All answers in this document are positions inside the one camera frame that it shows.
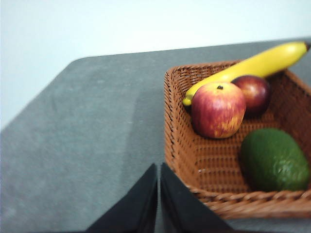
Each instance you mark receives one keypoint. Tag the green avocado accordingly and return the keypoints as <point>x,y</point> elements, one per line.
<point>274,162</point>

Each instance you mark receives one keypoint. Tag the brown woven wicker basket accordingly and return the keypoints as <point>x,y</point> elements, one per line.
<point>213,170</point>

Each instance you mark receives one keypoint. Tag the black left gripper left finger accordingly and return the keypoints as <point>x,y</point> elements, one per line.
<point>136,208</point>

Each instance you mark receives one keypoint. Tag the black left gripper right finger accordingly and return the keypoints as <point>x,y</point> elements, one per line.
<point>184,208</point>

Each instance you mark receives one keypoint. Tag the red yellow apple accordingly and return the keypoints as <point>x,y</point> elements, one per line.
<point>217,111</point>

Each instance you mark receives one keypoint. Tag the dark red plum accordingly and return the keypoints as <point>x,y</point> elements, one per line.
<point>255,94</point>

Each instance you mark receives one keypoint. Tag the yellow banana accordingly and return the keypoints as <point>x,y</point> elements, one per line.
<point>262,63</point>

